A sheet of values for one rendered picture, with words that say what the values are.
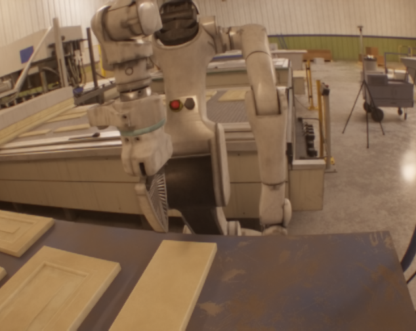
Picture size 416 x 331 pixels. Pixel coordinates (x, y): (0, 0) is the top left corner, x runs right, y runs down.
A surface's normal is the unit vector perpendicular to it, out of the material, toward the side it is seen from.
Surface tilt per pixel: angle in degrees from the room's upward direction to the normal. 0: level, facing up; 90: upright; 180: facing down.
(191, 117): 57
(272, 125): 74
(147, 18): 93
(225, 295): 0
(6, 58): 90
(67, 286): 12
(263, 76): 52
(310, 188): 90
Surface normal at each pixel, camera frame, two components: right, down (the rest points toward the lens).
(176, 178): -0.15, -0.23
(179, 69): -0.05, 0.59
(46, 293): -0.13, -0.92
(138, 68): 0.61, 0.23
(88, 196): -0.25, 0.40
